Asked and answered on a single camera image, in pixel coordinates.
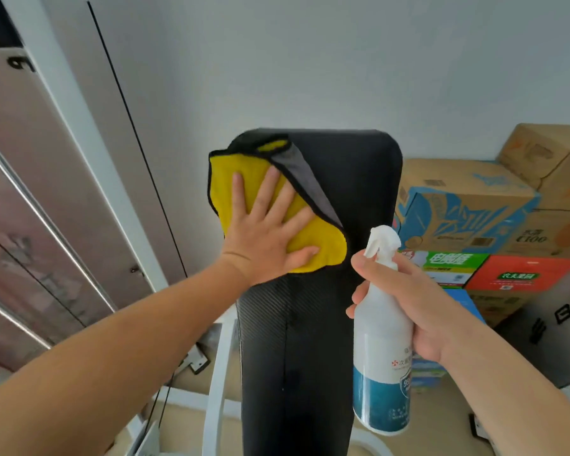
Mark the person's left hand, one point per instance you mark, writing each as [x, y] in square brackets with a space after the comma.
[259, 244]

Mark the person's right hand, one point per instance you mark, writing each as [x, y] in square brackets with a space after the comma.
[420, 308]

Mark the person's left middle finger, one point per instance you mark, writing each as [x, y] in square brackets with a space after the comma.
[281, 202]

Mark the person's left little finger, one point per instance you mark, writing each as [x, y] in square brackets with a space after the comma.
[238, 193]

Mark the person's left thumb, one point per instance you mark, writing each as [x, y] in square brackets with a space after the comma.
[304, 256]

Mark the yellow and grey microfiber cloth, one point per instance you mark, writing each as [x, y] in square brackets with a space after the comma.
[323, 239]

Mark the white spray bottle blue label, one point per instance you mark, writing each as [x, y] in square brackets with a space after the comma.
[382, 356]

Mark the person's left forearm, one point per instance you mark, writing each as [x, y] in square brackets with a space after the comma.
[109, 356]

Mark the person's right forearm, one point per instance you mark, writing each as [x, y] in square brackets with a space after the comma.
[517, 398]

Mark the black padded bench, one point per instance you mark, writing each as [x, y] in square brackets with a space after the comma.
[351, 185]

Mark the green and white carton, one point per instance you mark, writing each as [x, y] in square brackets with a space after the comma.
[451, 268]

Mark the brown cardboard box blue print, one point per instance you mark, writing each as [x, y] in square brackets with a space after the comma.
[460, 208]

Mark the small blue green carton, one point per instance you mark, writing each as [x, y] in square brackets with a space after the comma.
[427, 375]

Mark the brown carton under red carton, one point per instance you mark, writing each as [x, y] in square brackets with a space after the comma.
[496, 306]

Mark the red carton green label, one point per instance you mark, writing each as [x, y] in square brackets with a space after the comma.
[520, 274]

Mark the white power strip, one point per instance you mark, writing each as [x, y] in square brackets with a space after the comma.
[479, 428]

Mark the brown cardboard box orange print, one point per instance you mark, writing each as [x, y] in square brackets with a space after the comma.
[551, 235]

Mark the grey carton black print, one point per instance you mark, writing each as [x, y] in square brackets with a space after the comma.
[551, 327]

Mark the plain brown cardboard box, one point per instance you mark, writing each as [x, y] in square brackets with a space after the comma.
[551, 159]

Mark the white metal bench frame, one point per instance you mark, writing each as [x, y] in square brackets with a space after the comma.
[218, 375]

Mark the white wall plug adapter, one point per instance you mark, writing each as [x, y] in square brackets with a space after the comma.
[195, 359]

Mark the white upright door frame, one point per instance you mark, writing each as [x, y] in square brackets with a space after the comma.
[80, 132]

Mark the long silver metal rail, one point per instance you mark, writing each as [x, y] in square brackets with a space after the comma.
[47, 218]

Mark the short silver metal rail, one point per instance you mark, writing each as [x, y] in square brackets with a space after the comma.
[14, 318]

